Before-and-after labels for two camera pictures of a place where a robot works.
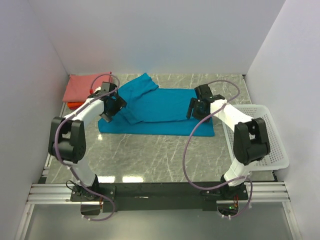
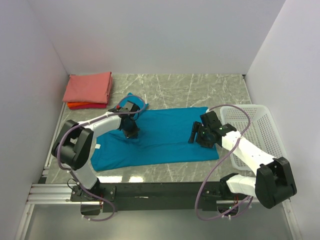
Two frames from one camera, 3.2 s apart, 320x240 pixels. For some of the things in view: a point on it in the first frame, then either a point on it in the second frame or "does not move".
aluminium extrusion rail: x=51 y=194 does not move
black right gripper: x=195 y=102 -> x=196 y=128
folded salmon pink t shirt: x=79 y=86 does not move
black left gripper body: x=114 y=106 -> x=132 y=130
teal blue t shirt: x=149 y=110 -> x=163 y=139
